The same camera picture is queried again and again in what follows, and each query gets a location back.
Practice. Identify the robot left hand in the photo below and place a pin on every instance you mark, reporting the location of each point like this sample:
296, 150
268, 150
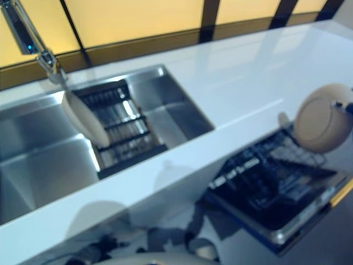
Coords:
109, 239

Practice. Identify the black sink dish rack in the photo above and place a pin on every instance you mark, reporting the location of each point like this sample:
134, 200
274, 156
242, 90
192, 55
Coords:
129, 163

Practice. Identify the cream deep plate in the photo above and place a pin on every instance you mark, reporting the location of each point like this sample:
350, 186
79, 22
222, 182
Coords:
317, 121

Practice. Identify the stainless steel sink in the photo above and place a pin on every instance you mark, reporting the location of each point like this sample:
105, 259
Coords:
47, 160

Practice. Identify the dark window frame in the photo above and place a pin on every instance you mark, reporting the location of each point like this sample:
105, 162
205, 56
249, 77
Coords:
208, 19

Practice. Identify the chrome kitchen faucet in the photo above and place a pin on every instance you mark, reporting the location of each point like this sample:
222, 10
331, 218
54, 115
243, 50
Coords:
27, 36

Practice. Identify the dark dishwasher door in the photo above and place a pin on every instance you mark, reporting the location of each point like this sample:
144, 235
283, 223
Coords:
275, 218

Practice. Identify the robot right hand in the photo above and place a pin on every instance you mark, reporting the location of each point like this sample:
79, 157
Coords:
346, 107

